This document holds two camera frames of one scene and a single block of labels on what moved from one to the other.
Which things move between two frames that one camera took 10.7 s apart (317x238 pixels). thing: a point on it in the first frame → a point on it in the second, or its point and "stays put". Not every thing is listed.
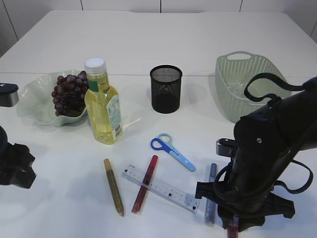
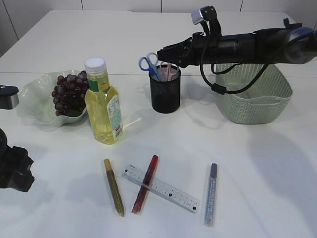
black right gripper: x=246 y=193 → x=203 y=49
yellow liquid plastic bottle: x=103 y=102 stays put
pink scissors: x=233 y=228 → x=172 y=73
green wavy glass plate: x=35 y=101 stays put
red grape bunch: x=69 y=94 stays put
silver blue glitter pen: x=210 y=208 stays put
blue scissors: x=164 y=142 → x=149 y=69
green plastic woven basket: x=233 y=70 stays put
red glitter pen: x=144 y=185 stays put
